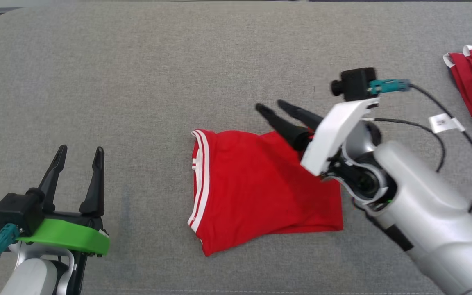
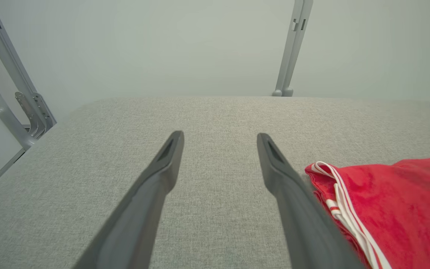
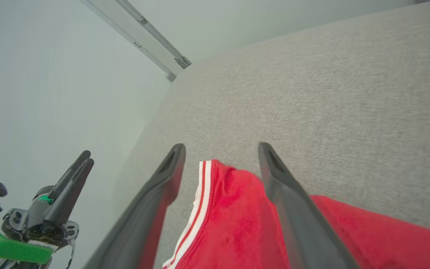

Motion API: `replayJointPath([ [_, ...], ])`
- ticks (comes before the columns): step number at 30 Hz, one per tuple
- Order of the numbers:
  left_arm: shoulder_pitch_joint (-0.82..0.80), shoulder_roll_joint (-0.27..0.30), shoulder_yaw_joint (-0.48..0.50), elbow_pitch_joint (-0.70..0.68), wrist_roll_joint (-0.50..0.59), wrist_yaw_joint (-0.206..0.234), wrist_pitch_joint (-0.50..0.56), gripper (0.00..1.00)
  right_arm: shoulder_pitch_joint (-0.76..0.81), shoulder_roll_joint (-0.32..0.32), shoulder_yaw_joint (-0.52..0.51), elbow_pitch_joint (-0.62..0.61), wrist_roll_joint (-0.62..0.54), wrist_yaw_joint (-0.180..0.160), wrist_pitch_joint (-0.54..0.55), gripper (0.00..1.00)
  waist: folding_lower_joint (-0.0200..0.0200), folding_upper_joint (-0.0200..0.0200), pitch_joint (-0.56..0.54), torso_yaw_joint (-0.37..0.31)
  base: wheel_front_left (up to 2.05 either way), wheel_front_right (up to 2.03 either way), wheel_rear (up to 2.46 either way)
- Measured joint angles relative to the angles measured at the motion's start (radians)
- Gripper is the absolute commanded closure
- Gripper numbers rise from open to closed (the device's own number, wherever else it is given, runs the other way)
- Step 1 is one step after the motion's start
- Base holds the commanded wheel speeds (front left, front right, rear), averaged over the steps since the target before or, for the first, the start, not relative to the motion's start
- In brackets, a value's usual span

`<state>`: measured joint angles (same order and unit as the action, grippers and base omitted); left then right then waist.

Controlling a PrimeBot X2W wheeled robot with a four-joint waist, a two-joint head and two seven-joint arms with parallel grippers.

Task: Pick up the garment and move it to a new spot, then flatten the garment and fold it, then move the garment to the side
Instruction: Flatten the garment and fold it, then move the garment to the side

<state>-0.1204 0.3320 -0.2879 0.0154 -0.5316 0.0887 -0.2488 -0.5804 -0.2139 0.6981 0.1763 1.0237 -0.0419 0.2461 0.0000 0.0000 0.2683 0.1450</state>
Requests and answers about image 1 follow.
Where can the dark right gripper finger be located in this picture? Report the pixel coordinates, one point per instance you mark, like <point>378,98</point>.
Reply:
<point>287,131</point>
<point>307,119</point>

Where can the red Bulls basketball jersey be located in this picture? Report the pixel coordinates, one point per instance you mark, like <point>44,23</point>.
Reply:
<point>252,184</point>

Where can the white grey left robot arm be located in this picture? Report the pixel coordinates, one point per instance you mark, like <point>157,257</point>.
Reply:
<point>31,278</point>

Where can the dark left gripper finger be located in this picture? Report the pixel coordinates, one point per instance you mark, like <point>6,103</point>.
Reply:
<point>53,180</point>
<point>96,192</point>

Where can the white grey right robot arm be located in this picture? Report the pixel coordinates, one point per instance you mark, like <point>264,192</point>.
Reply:
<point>432,221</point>

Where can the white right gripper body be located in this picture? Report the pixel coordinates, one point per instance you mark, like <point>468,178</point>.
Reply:
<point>334,131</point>

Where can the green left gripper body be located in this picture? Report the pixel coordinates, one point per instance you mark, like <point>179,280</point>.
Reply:
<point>68,235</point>

